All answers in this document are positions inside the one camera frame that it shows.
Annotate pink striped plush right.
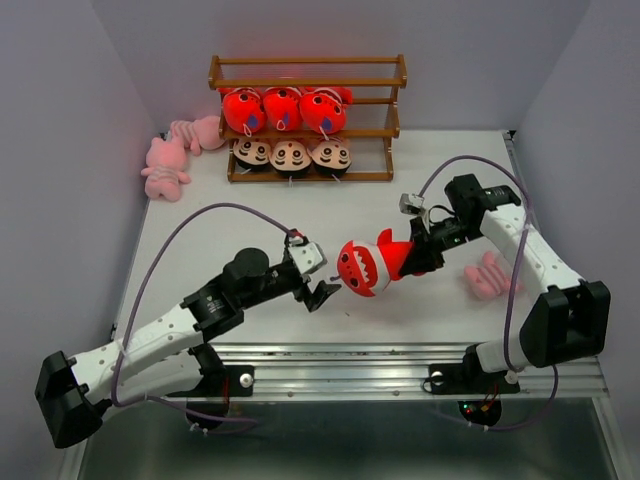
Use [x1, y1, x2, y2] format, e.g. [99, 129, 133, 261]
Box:
[463, 251, 512, 301]

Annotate brown wooden three-tier shelf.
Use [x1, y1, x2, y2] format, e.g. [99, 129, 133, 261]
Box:
[208, 55, 407, 182]

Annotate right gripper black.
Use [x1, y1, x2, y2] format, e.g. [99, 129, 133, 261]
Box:
[396, 214, 484, 275]

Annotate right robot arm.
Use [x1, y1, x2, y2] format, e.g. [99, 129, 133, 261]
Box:
[399, 174, 611, 394]

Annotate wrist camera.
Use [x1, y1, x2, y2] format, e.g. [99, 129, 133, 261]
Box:
[285, 230, 327, 276]
[399, 193, 427, 220]

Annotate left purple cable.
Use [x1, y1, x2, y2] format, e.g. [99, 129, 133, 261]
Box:
[110, 202, 307, 436]

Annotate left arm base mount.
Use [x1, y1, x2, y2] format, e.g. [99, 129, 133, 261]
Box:
[166, 344, 255, 435]

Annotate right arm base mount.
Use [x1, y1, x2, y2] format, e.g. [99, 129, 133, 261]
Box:
[421, 363, 520, 428]

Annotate pink striped plush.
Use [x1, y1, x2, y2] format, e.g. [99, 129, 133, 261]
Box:
[141, 137, 191, 202]
[169, 115, 226, 156]
[463, 251, 512, 301]

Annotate pink striped plush lower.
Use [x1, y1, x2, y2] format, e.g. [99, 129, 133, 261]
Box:
[141, 137, 191, 202]

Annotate doll plush orange cap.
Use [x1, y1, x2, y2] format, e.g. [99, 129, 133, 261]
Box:
[232, 137, 272, 172]

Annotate red fish plush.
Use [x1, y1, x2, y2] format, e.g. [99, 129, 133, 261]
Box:
[263, 86, 302, 132]
[334, 228, 413, 297]
[299, 86, 353, 139]
[219, 87, 267, 137]

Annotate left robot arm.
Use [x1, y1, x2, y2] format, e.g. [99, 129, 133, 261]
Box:
[35, 242, 340, 449]

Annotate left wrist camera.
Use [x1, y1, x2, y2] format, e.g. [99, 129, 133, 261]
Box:
[285, 230, 327, 276]

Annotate aluminium mounting rail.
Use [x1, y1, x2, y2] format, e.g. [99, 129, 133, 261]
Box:
[79, 341, 609, 401]

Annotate pink striped plush upper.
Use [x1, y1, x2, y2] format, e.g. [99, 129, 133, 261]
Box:
[169, 115, 226, 156]

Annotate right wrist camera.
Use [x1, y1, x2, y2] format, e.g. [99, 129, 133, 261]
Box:
[399, 193, 427, 220]

